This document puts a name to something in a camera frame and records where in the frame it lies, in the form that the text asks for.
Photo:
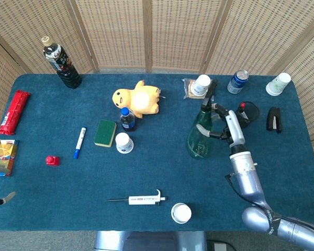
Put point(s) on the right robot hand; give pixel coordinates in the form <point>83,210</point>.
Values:
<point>235,128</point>

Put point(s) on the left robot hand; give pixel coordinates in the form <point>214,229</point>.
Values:
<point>0,201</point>

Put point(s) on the green transparent spray bottle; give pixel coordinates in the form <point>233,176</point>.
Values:
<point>199,141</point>

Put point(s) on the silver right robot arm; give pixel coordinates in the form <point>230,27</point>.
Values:
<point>246,177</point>

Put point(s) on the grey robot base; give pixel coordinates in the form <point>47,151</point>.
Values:
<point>146,241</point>

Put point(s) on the cola bottle with blue cap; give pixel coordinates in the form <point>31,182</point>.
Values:
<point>127,121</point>

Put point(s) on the dark tea bottle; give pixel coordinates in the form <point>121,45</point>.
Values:
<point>65,70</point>

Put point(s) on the red capped marker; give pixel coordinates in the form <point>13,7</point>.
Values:
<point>242,105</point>

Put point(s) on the black stapler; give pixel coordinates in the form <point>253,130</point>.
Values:
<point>273,120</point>

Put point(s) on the blue soda can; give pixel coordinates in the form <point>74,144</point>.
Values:
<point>236,83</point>

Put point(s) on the yellow printed carton box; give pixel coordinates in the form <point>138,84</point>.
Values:
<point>2,155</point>

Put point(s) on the paper cup with blue logo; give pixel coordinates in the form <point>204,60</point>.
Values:
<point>200,85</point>

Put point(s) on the plastic wrapped bread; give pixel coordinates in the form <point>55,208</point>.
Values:
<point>188,91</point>

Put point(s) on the green print paper cup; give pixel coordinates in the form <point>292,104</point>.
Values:
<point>277,85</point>

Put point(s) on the small red plastic block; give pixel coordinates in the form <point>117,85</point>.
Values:
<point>52,160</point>

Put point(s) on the red snack package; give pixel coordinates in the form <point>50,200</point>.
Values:
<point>13,112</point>

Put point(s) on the yellow plush duck toy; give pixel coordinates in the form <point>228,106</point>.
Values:
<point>144,102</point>

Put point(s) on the blue carpet table cover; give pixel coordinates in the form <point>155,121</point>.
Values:
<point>146,170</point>

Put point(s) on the blue whiteboard marker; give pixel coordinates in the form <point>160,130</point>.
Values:
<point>79,142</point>

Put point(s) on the blue flower paper cup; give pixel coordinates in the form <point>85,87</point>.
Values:
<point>123,142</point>
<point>181,213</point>

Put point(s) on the white lab pipette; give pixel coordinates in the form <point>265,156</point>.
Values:
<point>142,200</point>

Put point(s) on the green and yellow sponge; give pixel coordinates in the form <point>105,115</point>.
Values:
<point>105,132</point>

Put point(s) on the woven folding screen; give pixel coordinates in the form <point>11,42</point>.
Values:
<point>115,31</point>

